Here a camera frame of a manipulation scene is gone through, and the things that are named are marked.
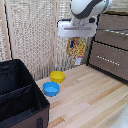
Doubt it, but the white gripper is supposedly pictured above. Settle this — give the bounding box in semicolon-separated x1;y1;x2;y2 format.
57;18;98;49

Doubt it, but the yellow red granola bar box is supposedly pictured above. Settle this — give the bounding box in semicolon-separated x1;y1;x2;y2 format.
66;36;87;66

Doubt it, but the yellow plastic bowl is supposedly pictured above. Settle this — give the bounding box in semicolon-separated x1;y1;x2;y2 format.
49;70;66;85

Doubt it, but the brown wooden dresser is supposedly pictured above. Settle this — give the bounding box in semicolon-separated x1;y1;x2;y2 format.
86;10;128;83

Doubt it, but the blue plastic bowl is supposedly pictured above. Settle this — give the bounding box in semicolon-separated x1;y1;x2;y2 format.
42;81;61;98

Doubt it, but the black fabric storage case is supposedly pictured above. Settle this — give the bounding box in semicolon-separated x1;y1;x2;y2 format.
0;58;51;128

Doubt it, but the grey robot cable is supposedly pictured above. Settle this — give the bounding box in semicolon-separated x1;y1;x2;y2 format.
95;27;128;34

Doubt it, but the short metal drawer handle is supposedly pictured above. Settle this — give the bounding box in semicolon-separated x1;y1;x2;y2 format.
96;54;116;64

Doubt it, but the long metal drawer handle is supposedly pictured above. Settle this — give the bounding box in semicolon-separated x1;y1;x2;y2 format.
104;29;128;36

